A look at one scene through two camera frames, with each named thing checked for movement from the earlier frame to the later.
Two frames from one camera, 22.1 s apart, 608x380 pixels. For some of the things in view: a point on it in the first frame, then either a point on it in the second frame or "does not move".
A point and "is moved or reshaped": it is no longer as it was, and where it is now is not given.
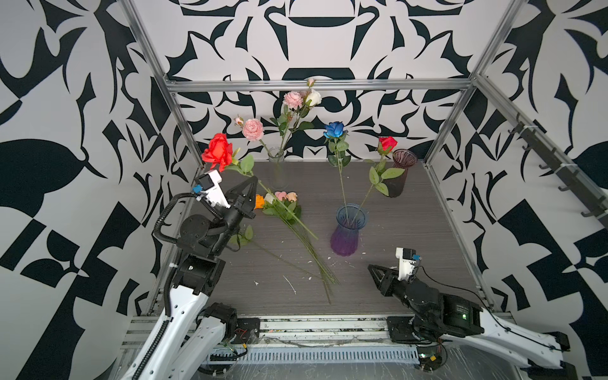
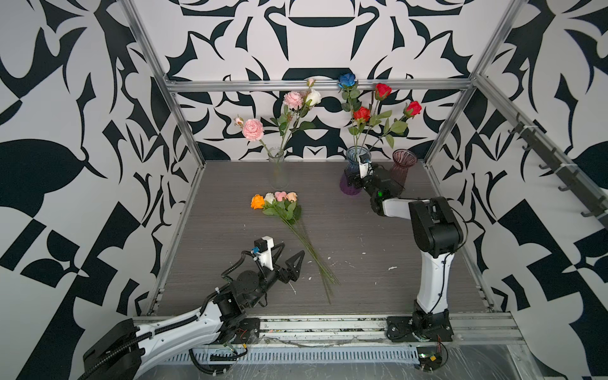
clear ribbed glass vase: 279,177 does not move
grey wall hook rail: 575,181 does not move
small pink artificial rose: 281,195 does not move
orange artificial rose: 260,201 does not move
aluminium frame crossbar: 321,85 does not move
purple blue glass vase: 344,239 to 352,169
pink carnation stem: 252,130 does not move
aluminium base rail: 284,332 does not move
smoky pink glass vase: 403,159 does not move
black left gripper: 242,202 to 286,272
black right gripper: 387,283 to 359,181
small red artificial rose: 385,144 is moved or reshaped
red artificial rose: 220,152 to 361,114
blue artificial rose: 339,157 to 351,94
